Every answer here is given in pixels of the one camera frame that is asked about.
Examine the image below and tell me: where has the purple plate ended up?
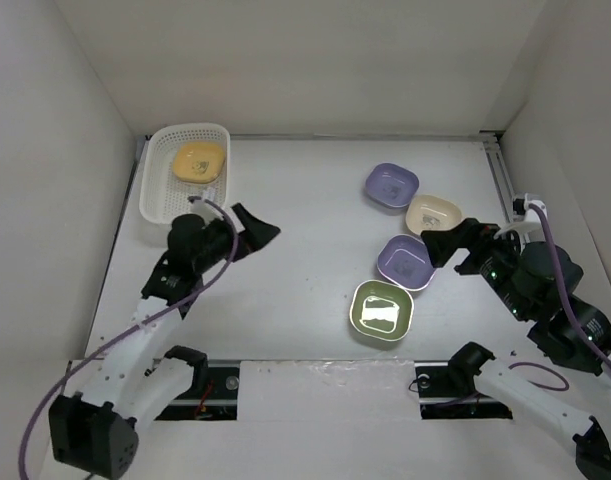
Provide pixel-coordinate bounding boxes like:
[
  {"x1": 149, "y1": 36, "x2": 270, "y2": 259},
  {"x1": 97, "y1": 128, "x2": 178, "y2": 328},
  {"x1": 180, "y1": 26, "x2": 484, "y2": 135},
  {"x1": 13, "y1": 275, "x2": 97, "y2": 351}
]
[
  {"x1": 363, "y1": 162, "x2": 420, "y2": 215},
  {"x1": 376, "y1": 234, "x2": 436, "y2": 292}
]

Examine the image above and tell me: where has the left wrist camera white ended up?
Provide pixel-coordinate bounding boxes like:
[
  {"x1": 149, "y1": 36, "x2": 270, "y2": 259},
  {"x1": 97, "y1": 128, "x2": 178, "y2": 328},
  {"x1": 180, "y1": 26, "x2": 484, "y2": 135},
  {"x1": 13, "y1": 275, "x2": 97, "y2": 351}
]
[{"x1": 188, "y1": 188, "x2": 218, "y2": 205}]

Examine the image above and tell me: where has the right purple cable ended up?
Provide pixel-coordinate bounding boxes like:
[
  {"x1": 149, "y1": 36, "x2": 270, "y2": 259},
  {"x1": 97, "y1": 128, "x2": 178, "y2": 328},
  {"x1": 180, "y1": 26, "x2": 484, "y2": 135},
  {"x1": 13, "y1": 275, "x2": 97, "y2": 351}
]
[{"x1": 509, "y1": 202, "x2": 611, "y2": 391}]

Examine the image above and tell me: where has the purple plate front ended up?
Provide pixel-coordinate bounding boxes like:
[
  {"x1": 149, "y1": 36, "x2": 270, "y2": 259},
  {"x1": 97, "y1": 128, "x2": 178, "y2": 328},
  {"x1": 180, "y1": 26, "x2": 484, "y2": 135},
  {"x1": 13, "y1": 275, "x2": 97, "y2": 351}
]
[{"x1": 376, "y1": 234, "x2": 436, "y2": 292}]

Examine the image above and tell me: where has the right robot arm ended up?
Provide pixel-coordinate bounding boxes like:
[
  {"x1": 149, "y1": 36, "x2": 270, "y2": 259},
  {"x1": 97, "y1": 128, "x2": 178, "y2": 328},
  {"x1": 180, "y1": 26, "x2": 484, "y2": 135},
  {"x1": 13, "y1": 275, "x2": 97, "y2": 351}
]
[{"x1": 421, "y1": 218, "x2": 611, "y2": 479}]

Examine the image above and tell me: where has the green plate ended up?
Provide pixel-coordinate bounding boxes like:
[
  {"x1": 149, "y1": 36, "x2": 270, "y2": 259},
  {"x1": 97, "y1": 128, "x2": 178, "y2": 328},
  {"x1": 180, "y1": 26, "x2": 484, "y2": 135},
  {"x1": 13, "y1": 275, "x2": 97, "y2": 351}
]
[{"x1": 348, "y1": 280, "x2": 414, "y2": 342}]

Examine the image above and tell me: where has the cream plate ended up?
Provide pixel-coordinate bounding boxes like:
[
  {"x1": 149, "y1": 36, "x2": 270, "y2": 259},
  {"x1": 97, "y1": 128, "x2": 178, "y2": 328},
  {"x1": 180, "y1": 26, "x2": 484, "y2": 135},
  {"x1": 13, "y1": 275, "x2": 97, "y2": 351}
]
[{"x1": 405, "y1": 194, "x2": 463, "y2": 236}]

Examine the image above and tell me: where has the aluminium rail right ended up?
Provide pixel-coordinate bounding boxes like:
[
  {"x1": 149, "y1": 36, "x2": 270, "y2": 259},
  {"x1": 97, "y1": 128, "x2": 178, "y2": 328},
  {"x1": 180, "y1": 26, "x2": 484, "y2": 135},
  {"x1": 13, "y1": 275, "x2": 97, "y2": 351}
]
[{"x1": 480, "y1": 131, "x2": 515, "y2": 222}]

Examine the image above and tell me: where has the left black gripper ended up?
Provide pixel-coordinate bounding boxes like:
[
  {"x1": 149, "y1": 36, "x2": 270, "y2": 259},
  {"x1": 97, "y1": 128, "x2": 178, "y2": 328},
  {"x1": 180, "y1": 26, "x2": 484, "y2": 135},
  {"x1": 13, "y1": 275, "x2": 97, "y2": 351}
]
[{"x1": 195, "y1": 204, "x2": 279, "y2": 274}]

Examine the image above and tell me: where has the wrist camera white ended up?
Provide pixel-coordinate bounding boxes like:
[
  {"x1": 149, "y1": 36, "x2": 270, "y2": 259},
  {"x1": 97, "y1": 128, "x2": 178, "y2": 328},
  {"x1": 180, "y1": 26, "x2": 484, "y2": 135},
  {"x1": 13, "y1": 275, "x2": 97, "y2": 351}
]
[
  {"x1": 494, "y1": 193, "x2": 548, "y2": 245},
  {"x1": 188, "y1": 188, "x2": 218, "y2": 205}
]

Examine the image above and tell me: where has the white perforated plastic bin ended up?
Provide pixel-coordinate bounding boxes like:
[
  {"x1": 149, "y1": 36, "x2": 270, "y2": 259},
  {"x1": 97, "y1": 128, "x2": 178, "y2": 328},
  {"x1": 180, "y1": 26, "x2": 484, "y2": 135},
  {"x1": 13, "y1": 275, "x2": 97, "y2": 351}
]
[{"x1": 139, "y1": 122, "x2": 231, "y2": 247}]

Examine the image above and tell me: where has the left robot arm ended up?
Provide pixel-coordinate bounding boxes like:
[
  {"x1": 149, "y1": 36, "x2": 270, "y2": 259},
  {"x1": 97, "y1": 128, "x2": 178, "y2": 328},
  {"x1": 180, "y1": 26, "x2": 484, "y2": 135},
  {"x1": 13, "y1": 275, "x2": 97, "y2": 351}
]
[{"x1": 48, "y1": 203, "x2": 281, "y2": 479}]

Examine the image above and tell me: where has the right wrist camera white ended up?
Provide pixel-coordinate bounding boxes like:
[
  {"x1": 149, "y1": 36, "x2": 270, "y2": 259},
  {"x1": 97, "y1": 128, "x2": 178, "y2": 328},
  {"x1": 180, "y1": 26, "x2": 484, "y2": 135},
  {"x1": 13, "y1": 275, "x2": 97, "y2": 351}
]
[{"x1": 494, "y1": 193, "x2": 548, "y2": 245}]

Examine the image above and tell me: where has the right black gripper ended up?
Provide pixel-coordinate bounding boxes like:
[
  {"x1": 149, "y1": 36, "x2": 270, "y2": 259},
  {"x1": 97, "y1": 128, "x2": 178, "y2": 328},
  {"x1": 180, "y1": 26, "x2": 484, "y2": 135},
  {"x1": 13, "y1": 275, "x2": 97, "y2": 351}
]
[{"x1": 420, "y1": 215, "x2": 533, "y2": 320}]

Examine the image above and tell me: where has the yellow plate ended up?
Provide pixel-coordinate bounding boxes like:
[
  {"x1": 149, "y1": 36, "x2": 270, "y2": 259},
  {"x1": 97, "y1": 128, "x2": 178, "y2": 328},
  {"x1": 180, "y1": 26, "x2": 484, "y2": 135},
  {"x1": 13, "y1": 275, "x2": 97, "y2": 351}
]
[{"x1": 172, "y1": 141, "x2": 226, "y2": 184}]

